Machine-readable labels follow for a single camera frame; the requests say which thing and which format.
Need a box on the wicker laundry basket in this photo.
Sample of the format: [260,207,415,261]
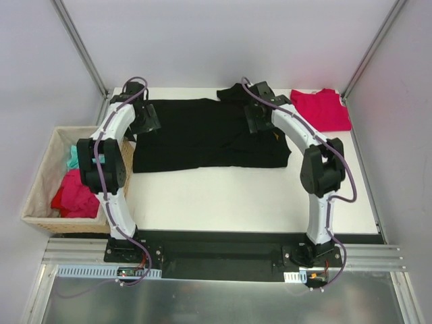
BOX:
[20,125,136,234]

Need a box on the red t-shirt in basket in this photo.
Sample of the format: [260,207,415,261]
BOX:
[51,169,100,219]

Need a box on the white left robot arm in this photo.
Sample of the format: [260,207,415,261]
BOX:
[76,76,161,263]

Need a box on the black flower print t-shirt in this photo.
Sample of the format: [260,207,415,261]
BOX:
[132,83,291,173]

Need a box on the aluminium front rail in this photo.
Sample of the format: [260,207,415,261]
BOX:
[42,238,408,272]

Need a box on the aluminium frame post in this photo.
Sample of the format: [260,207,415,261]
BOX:
[342,0,408,103]
[51,0,111,99]

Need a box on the teal t-shirt in basket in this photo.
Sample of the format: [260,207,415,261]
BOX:
[66,145,79,171]

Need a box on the right aluminium frame post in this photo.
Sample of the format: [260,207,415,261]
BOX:
[342,0,408,103]

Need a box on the left white cable duct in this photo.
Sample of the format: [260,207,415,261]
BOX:
[57,265,162,280]

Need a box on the left aluminium frame post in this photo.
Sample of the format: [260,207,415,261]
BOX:
[51,0,111,99]

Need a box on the white cable duct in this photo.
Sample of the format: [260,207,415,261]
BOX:
[57,265,162,280]
[283,271,327,284]

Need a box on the right white cable duct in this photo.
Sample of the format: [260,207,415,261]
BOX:
[283,271,327,284]

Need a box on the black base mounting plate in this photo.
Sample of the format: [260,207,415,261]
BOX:
[104,230,342,282]

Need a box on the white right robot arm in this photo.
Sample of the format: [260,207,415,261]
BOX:
[240,77,350,267]

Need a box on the folded red t-shirt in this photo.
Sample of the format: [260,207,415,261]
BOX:
[290,88,352,132]

